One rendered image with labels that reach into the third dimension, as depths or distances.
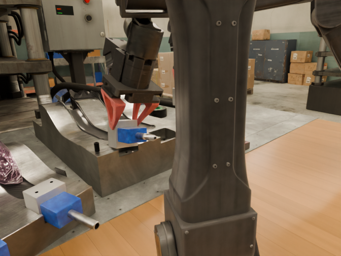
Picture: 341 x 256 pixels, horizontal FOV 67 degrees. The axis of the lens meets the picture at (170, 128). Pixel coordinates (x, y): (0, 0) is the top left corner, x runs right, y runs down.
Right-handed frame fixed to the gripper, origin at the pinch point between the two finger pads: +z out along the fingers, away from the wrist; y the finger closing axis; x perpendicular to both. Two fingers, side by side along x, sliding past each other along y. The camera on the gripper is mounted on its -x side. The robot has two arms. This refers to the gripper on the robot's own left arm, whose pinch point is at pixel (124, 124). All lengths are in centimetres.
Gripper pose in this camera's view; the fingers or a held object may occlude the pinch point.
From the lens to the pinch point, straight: 53.1
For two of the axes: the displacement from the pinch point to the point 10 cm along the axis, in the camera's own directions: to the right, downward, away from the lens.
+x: 5.7, 5.3, -6.2
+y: -7.7, 0.8, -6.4
